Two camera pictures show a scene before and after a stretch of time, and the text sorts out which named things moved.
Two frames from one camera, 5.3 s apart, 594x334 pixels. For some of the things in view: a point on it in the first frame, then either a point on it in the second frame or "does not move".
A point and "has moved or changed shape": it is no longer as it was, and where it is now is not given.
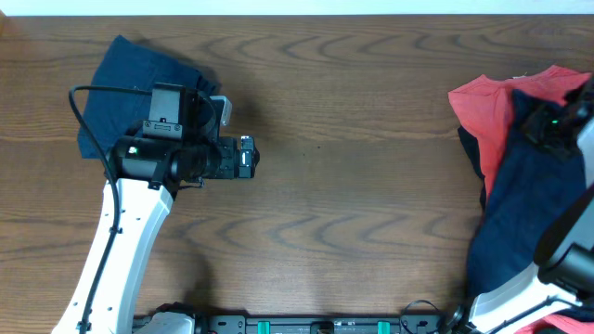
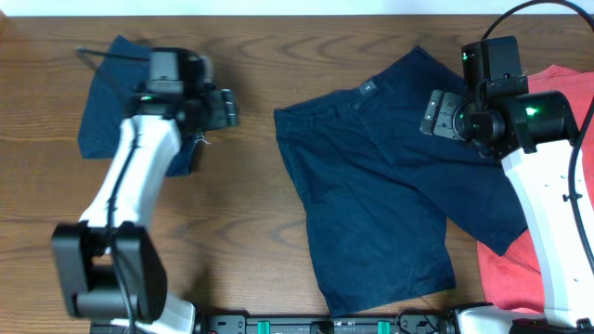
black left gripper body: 246,157 → 225,108
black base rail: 435,323 does not move
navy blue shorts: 530,182 has moved or changed shape
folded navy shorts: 109,117 does not move
